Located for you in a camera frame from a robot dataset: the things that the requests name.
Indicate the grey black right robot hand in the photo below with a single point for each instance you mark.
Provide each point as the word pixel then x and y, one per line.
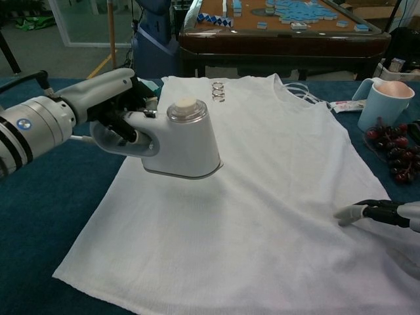
pixel 387 211

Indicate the grey black left robot hand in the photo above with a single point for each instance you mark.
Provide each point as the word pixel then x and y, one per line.
pixel 101 92

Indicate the white handheld steam iron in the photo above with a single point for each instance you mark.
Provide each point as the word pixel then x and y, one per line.
pixel 190 147

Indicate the white sleeveless knit top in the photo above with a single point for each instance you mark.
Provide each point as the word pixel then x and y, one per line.
pixel 262 213

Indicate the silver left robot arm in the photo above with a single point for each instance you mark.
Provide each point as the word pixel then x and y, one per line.
pixel 39 124

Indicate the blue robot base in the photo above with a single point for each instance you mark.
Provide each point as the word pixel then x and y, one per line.
pixel 151 49

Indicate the green wet wipes pack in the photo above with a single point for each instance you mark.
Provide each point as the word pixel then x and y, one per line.
pixel 149 86

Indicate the wooden pole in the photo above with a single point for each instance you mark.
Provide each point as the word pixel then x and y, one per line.
pixel 112 39

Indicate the dark red cherry bunch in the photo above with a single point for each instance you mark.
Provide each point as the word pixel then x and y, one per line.
pixel 398 154

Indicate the white framed glass partition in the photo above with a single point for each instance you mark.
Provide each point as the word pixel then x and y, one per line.
pixel 62 29

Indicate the dark green object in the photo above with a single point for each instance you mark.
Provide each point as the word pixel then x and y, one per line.
pixel 416 129

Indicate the green bag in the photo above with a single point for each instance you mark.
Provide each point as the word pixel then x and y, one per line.
pixel 33 23

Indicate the black table leg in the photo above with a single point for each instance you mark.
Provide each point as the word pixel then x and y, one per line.
pixel 11 55

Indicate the light blue plastic mug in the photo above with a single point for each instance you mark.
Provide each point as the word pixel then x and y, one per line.
pixel 377 108

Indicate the small white pink sachet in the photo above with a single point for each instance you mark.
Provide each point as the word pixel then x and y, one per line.
pixel 344 106

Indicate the blue white snake cube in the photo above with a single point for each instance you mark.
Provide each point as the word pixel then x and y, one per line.
pixel 213 19

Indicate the white plastic basket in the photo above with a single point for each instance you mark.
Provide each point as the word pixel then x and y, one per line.
pixel 398 76

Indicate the dark blue table cloth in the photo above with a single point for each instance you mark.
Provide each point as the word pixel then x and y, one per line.
pixel 33 229

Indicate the brown mahjong table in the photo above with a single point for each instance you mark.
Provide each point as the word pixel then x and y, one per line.
pixel 279 46

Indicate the blue mahjong tile pile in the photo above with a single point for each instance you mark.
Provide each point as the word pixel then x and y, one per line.
pixel 302 10

